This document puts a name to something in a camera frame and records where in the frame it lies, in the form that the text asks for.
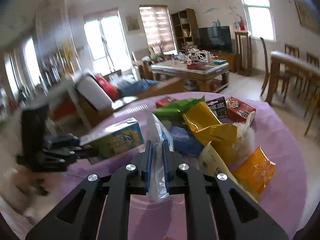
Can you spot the small framed painting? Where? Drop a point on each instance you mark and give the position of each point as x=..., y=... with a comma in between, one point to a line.
x=132, y=23

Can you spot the orange snack packet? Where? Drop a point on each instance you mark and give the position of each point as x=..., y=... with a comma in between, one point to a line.
x=256, y=171

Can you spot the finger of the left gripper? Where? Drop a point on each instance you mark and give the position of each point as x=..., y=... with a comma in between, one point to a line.
x=66, y=155
x=52, y=142

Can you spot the framed wall picture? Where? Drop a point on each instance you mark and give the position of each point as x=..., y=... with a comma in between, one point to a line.
x=307, y=18

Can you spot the yellow snack bag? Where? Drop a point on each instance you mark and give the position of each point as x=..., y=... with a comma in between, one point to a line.
x=207, y=129

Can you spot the small red packet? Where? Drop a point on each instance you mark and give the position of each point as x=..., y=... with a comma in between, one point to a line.
x=165, y=101

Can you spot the wooden sofa with cushions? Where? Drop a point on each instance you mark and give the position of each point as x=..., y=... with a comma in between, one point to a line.
x=99, y=98

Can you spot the wooden bookshelf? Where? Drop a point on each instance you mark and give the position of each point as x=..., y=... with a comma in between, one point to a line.
x=184, y=24

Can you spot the clear plastic bag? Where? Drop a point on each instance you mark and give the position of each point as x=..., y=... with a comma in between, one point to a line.
x=157, y=132

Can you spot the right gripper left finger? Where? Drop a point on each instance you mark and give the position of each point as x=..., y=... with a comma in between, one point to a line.
x=98, y=208

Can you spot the wooden coffee table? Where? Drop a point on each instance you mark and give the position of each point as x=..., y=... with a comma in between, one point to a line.
x=209, y=78

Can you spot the pink window blind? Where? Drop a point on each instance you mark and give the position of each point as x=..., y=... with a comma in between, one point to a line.
x=158, y=28

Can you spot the green snack bag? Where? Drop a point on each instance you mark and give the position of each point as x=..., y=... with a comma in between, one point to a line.
x=174, y=110

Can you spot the black television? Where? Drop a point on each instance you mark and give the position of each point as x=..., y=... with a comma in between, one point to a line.
x=214, y=38

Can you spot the white tissue wad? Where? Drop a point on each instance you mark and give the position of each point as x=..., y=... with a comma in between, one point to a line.
x=244, y=145

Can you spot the wooden dining chair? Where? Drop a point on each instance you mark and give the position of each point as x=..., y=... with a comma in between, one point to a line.
x=268, y=67

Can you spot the blue jeans cloth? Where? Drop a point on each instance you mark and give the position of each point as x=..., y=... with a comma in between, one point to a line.
x=131, y=87

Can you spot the wooden tv cabinet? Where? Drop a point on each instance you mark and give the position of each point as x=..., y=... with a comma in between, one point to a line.
x=229, y=57

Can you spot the tall wooden stand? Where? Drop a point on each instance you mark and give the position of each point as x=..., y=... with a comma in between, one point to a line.
x=243, y=43

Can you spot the purple tablecloth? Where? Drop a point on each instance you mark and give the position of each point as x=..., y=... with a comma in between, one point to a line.
x=283, y=198

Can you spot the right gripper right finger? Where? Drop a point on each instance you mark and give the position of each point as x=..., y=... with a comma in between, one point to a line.
x=215, y=207

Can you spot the wooden dining table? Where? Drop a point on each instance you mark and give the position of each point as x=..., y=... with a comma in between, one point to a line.
x=284, y=64

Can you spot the red drink carton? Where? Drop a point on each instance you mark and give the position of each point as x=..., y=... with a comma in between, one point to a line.
x=239, y=111

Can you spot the red cushion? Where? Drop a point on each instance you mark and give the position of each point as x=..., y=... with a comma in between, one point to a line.
x=109, y=89

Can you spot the blue wrapper packet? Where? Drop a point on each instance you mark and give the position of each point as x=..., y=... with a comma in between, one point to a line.
x=185, y=142

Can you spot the green yellow carton box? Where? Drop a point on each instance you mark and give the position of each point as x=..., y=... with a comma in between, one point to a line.
x=113, y=140

